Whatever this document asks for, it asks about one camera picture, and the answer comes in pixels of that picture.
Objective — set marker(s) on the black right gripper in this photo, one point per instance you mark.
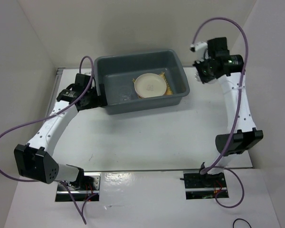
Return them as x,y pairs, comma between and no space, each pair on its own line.
204,78

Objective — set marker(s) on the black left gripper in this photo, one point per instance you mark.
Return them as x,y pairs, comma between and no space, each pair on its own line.
99,101

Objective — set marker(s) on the yellow bamboo mat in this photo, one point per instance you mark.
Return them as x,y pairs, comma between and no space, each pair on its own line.
167,86

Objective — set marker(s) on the cream bear plate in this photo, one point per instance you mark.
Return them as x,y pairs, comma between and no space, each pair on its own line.
150,85

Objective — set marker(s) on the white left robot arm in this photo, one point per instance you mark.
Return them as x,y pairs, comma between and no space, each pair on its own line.
34,159

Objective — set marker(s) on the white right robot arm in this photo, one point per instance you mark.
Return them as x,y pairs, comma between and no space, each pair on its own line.
242,132

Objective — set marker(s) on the grey plastic bin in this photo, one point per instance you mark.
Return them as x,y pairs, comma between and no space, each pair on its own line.
118,73

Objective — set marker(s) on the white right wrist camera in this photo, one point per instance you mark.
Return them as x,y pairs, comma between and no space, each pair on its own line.
195,47

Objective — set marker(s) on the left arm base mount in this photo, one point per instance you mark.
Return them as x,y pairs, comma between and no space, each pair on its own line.
90,190

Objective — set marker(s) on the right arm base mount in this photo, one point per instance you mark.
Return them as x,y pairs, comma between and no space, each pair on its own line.
205,186

